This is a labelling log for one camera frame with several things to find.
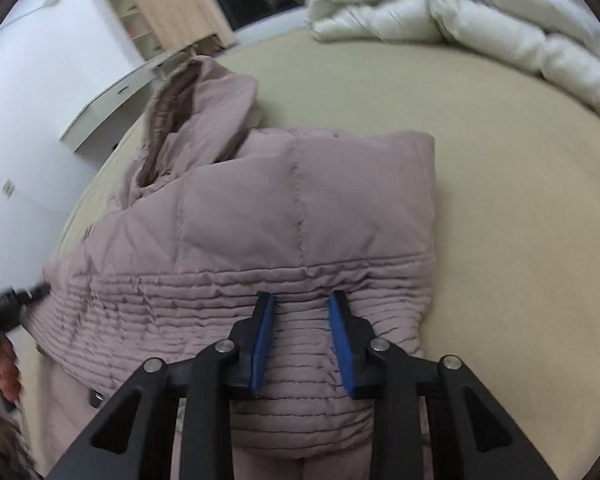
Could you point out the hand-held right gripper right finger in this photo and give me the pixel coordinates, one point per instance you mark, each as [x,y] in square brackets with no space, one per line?
[341,342]

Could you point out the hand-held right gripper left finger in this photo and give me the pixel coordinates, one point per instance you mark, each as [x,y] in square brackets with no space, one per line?
[261,340]

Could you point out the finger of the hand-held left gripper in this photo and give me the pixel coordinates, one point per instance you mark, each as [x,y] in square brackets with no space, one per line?
[30,292]

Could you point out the mauve quilted puffer jacket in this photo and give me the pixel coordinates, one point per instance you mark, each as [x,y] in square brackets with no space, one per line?
[260,220]

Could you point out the person's left hand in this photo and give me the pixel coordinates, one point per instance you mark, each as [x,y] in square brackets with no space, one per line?
[2,370]

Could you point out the beige bed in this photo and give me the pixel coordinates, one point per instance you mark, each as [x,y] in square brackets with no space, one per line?
[505,240]

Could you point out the white desk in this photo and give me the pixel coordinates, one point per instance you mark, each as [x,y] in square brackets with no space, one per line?
[115,102]

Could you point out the wooden wardrobe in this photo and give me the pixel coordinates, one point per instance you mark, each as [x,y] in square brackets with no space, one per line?
[172,7]

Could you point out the white folded duvet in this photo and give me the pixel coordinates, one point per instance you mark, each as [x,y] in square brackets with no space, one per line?
[485,25]

